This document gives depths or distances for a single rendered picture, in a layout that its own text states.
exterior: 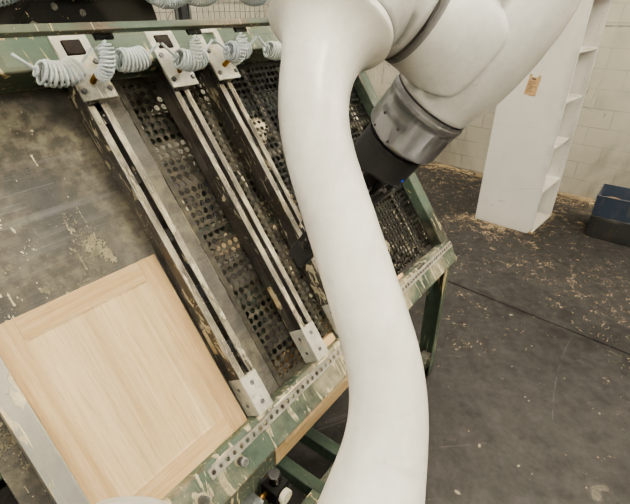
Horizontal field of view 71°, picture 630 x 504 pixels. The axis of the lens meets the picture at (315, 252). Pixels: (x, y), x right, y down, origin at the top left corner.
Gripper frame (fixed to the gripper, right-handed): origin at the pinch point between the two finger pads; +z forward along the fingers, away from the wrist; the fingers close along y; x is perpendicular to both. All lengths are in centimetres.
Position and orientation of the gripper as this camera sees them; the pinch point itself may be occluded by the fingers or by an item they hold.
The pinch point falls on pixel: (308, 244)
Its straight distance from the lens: 63.1
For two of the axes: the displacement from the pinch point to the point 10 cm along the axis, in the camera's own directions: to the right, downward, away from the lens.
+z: -5.1, 5.7, 6.4
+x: 5.0, 8.1, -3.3
